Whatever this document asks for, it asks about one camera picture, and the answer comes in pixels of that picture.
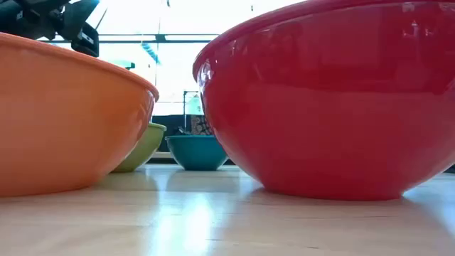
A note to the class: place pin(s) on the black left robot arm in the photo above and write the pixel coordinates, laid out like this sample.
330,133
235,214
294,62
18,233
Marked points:
25,17

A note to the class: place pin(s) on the orange plastic bowl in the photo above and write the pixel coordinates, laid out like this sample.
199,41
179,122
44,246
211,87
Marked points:
60,121

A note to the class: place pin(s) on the green plastic bowl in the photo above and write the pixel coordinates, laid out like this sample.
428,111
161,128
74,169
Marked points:
145,149

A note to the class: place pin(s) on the patterned dark box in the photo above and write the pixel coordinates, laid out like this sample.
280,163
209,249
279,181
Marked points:
199,125

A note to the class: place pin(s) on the teal plastic bowl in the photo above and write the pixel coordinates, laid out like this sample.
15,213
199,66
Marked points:
196,152

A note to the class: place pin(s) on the red plastic bowl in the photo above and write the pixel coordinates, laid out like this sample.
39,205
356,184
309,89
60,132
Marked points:
330,117

